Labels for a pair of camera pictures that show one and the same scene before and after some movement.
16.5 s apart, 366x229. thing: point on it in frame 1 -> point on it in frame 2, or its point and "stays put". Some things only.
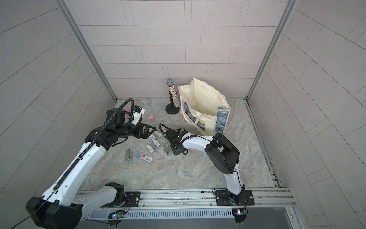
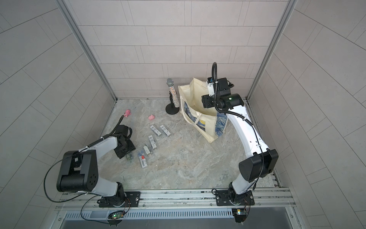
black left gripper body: (135, 130) -> (128, 147)
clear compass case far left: (159, 135) stays put
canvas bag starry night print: (204, 107) stays put
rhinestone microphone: (170, 82) stays put
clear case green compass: (128, 155) stays put
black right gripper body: (176, 150) -> (213, 101)
